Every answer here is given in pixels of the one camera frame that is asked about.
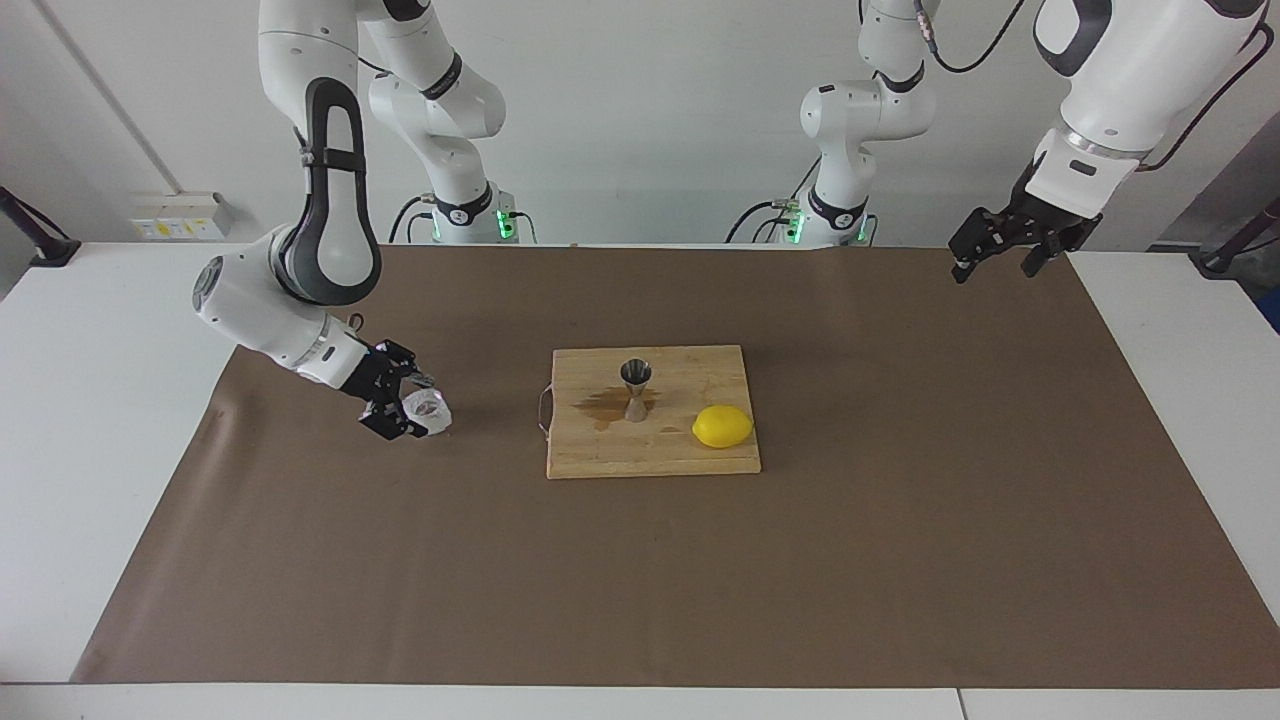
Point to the white wall socket box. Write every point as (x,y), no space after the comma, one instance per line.
(180,215)

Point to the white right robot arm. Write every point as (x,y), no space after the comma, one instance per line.
(260,310)

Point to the brown paper table mat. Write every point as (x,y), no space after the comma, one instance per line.
(400,550)

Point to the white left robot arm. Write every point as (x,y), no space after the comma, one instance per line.
(1150,80)

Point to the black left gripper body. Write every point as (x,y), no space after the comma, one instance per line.
(1050,225)

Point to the yellow lemon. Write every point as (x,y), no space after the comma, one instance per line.
(722,427)

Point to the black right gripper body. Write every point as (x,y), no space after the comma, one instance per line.
(375,380)

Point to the small clear crinkled cup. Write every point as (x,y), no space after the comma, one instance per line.
(430,408)

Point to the wooden cutting board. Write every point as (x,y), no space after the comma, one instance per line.
(640,450)

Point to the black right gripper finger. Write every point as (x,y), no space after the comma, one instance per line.
(385,425)
(405,362)

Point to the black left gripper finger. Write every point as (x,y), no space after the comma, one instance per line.
(985,235)
(1060,248)

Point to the black clamp stand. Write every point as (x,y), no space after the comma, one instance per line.
(1225,258)
(45,248)

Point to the blue object at table edge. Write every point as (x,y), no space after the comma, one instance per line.
(1273,310)

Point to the steel double jigger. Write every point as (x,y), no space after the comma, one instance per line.
(636,375)

